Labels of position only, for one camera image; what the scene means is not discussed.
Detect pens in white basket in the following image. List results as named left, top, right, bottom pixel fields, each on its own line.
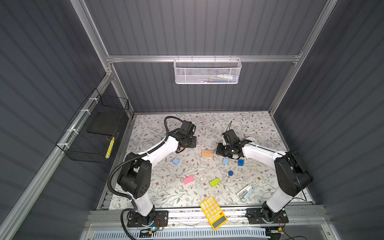
left=198, top=75, right=239, bottom=84

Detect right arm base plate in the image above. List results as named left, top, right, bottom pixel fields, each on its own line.
left=245, top=208, right=289, bottom=224

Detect black wire basket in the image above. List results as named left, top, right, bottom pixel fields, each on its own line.
left=56, top=90, right=130, bottom=164

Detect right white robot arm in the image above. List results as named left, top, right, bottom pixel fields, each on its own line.
left=216, top=130, right=313, bottom=224

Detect wooden block with holes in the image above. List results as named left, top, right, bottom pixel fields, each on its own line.
left=202, top=150, right=214, bottom=159

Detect pink block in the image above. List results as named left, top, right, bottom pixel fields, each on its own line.
left=183, top=175, right=195, bottom=185

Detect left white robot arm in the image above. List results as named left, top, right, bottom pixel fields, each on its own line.
left=117, top=116, right=197, bottom=217

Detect white light-blue stapler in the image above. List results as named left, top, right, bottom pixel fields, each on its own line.
left=237, top=185, right=255, bottom=203

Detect dark blue cube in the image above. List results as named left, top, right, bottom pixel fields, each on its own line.
left=238, top=160, right=245, bottom=167

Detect yellow marker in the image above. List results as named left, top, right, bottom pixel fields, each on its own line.
left=105, top=137, right=115, bottom=159

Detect light blue cube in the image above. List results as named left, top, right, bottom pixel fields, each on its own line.
left=173, top=158, right=180, bottom=166

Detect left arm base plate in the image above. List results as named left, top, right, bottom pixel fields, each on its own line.
left=127, top=210, right=169, bottom=228

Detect green block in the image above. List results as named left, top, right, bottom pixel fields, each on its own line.
left=210, top=178, right=221, bottom=188

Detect yellow calculator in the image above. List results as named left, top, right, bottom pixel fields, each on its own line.
left=200, top=197, right=228, bottom=231

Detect white wire basket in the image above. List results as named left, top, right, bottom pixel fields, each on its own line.
left=173, top=58, right=242, bottom=85

